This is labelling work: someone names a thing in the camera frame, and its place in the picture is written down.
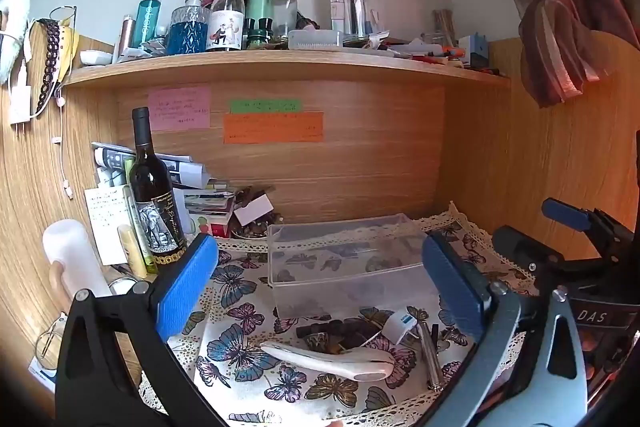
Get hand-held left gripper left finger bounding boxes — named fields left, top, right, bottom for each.
left=56, top=233, right=231, bottom=427

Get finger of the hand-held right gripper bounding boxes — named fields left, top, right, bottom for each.
left=541, top=198, right=640, bottom=258
left=492, top=224, right=572, bottom=279

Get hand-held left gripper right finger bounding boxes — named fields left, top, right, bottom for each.
left=421, top=231, right=588, bottom=427

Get clear plastic storage box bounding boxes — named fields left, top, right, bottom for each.
left=266, top=213, right=442, bottom=319

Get white handheld thermometer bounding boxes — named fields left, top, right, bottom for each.
left=260, top=341, right=396, bottom=382

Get yellow-green tube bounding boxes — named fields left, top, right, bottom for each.
left=117, top=224, right=149, bottom=279

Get round metal lid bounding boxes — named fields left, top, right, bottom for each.
left=107, top=277, right=139, bottom=296

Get dark wine bottle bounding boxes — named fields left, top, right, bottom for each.
left=128, top=107, right=189, bottom=279

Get butterfly print tablecloth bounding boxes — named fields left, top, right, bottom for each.
left=137, top=202, right=533, bottom=427

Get bowl of brown nuts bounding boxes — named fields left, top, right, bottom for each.
left=231, top=187, right=282, bottom=241

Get stack of papers and books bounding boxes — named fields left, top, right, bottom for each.
left=91, top=141, right=237, bottom=239

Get white handwritten note sheet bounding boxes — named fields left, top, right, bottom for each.
left=84, top=186, right=139, bottom=266

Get blank white card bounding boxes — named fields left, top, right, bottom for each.
left=233, top=196, right=275, bottom=227

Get white plastic bottle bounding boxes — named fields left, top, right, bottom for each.
left=42, top=219, right=112, bottom=299

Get pink sticky note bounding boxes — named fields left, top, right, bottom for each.
left=147, top=88, right=212, bottom=131

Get orange sticky note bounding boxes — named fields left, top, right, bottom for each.
left=223, top=112, right=324, bottom=144

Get blue white pencil sharpener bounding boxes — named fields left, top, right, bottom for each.
left=459, top=33, right=489, bottom=68

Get green sticky note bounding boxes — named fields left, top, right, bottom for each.
left=230, top=99, right=302, bottom=114

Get pile of pens and markers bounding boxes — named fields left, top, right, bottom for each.
left=369, top=32, right=502, bottom=76

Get brown striped curtain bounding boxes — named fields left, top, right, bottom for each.
left=425, top=0, right=640, bottom=108

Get glass of wooden sticks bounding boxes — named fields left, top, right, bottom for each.
left=432, top=9, right=457, bottom=48

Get wooden shelf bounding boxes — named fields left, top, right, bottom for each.
left=62, top=49, right=512, bottom=88

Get glass bottle with blue liquid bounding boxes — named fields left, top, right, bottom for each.
left=166, top=0, right=211, bottom=56

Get brown metal spray can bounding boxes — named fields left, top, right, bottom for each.
left=119, top=16, right=137, bottom=54

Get dark green ink bottles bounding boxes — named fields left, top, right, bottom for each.
left=244, top=18, right=275, bottom=51

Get clear bottle with illustrated label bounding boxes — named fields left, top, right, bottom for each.
left=205, top=0, right=246, bottom=52

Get tall teal bottle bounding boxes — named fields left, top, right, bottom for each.
left=134, top=0, right=166, bottom=46

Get clear ribbed plastic case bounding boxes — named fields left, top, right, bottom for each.
left=288, top=29, right=345, bottom=49

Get green pump bottle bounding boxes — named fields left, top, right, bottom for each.
left=244, top=0, right=275, bottom=38

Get packaged electric toothbrush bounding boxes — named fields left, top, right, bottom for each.
left=328, top=0, right=366, bottom=36

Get clear glass jar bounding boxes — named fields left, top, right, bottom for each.
left=272, top=0, right=300, bottom=38

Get white fluffy cloth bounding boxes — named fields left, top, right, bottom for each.
left=0, top=0, right=32, bottom=86

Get wire-rimmed eyeglasses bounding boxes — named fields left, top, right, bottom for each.
left=34, top=316, right=69, bottom=366

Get white charger with cable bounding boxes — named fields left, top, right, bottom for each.
left=9, top=57, right=36, bottom=126

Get dark beaded necklace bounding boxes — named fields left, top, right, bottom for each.
left=39, top=18, right=62, bottom=108

